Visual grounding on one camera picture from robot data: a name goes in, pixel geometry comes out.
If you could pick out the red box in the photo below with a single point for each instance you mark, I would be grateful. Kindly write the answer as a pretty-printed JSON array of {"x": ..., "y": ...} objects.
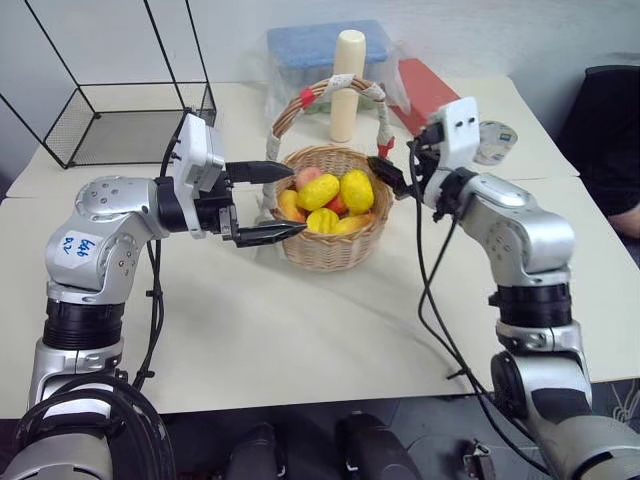
[{"x": 425, "y": 90}]

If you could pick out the dark rounded shape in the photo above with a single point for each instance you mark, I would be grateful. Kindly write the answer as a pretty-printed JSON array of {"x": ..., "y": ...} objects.
[
  {"x": 255, "y": 452},
  {"x": 372, "y": 447}
]

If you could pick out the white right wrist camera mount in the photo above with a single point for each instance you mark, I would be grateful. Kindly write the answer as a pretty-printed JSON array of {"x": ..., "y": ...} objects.
[{"x": 457, "y": 135}]

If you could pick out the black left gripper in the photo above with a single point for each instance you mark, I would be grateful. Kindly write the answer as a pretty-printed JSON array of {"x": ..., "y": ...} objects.
[{"x": 217, "y": 210}]

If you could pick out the cream cylindrical candle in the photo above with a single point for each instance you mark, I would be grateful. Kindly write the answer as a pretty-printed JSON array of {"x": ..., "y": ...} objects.
[{"x": 348, "y": 75}]

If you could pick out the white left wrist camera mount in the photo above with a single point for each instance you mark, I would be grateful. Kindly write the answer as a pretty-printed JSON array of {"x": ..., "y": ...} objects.
[{"x": 197, "y": 150}]

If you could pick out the person in black clothing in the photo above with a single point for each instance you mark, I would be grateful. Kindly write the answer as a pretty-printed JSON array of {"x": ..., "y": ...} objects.
[{"x": 610, "y": 150}]

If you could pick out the red apple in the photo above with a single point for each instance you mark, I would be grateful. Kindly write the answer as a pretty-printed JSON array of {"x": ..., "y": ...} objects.
[{"x": 338, "y": 204}]

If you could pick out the pink peach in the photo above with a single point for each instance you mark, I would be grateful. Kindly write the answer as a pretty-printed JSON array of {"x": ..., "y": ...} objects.
[{"x": 309, "y": 176}]

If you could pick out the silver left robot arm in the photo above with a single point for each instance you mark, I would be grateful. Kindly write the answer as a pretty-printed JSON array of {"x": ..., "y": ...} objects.
[{"x": 100, "y": 210}]

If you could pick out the yellow ridged star fruit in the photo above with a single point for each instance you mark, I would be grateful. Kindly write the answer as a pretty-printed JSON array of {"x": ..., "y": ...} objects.
[{"x": 322, "y": 220}]

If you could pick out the small dark metal bracket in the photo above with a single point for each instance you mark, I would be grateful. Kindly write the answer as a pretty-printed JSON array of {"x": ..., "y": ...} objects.
[{"x": 477, "y": 460}]

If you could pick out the yellow bumpy lemon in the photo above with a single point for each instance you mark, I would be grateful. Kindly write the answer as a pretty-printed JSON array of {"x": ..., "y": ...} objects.
[
  {"x": 318, "y": 193},
  {"x": 356, "y": 190}
]

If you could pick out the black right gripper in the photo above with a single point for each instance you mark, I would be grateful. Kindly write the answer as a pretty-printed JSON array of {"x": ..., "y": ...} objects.
[{"x": 430, "y": 147}]

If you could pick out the yellow orange mango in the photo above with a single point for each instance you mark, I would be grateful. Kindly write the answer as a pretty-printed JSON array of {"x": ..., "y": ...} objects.
[{"x": 354, "y": 223}]

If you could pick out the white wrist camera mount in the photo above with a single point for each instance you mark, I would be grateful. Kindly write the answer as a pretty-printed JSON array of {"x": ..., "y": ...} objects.
[
  {"x": 457, "y": 135},
  {"x": 197, "y": 150}
]

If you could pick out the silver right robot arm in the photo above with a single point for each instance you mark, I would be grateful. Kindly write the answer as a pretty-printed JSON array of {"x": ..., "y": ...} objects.
[{"x": 525, "y": 225}]

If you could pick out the clear box with blue lid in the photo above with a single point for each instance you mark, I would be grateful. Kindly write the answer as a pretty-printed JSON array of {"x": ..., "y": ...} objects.
[{"x": 310, "y": 45}]

